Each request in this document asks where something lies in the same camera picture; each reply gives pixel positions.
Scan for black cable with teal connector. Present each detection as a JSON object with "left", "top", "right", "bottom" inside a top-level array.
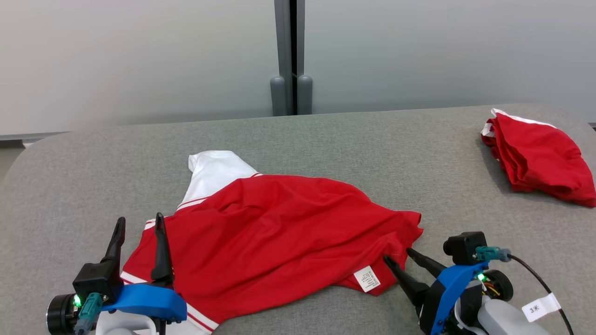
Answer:
[
  {"left": 475, "top": 246, "right": 574, "bottom": 335},
  {"left": 74, "top": 292, "right": 104, "bottom": 335}
]

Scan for grey partition post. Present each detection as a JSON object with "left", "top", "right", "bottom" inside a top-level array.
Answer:
[
  {"left": 270, "top": 0, "right": 293, "bottom": 117},
  {"left": 297, "top": 0, "right": 313, "bottom": 115}
]

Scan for red jersey number 23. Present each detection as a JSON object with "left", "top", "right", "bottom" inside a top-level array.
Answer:
[{"left": 120, "top": 150, "right": 424, "bottom": 335}]

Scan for white paper cable tag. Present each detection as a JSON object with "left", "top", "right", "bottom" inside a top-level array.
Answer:
[{"left": 521, "top": 293, "right": 562, "bottom": 323}]

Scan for right gripper, blue bracket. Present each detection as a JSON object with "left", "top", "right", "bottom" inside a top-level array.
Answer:
[{"left": 383, "top": 248, "right": 514, "bottom": 335}]

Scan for left gripper, blue bracket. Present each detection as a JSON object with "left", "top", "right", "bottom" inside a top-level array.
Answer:
[{"left": 46, "top": 213, "right": 188, "bottom": 335}]

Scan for red shorts with white trim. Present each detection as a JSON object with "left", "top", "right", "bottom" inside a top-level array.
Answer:
[{"left": 481, "top": 108, "right": 596, "bottom": 208}]

